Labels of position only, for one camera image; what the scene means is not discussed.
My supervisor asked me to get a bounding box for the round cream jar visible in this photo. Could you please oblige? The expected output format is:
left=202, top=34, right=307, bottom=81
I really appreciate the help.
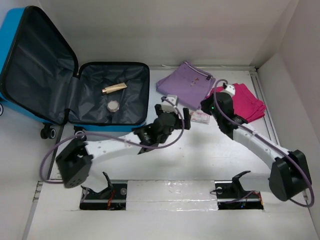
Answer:
left=107, top=100, right=120, bottom=113

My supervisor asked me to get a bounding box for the aluminium frame rail right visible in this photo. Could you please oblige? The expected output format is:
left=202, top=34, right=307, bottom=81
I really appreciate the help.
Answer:
left=249, top=68, right=280, bottom=145

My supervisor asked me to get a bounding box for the pink cloth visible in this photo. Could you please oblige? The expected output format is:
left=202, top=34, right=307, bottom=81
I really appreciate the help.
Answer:
left=205, top=83, right=266, bottom=123

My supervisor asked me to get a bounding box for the gold cosmetic tube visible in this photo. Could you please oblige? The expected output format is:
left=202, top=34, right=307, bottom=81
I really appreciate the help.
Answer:
left=102, top=82, right=128, bottom=94

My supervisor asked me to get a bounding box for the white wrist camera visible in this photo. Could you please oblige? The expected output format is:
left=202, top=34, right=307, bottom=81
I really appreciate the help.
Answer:
left=221, top=83, right=236, bottom=97
left=161, top=94, right=179, bottom=113

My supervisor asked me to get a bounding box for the purple shirt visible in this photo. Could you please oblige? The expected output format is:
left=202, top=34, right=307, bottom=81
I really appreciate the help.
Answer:
left=156, top=61, right=216, bottom=110

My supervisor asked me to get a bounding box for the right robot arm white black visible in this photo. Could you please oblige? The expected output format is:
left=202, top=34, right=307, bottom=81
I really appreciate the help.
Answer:
left=200, top=92, right=315, bottom=202

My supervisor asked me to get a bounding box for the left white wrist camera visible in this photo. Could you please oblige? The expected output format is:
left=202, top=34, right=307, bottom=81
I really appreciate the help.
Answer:
left=161, top=94, right=179, bottom=113

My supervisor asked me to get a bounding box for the blue kids suitcase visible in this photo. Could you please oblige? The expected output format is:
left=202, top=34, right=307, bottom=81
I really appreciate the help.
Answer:
left=0, top=5, right=150, bottom=139

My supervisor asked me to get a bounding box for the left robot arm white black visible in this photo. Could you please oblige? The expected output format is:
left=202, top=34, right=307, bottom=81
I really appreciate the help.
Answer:
left=55, top=104, right=191, bottom=199

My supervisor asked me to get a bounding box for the clear plastic packet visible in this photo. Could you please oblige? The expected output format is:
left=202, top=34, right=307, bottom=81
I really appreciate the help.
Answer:
left=189, top=110, right=210, bottom=125

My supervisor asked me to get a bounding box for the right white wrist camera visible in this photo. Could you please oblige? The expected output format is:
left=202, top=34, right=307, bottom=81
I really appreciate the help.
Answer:
left=221, top=83, right=236, bottom=97

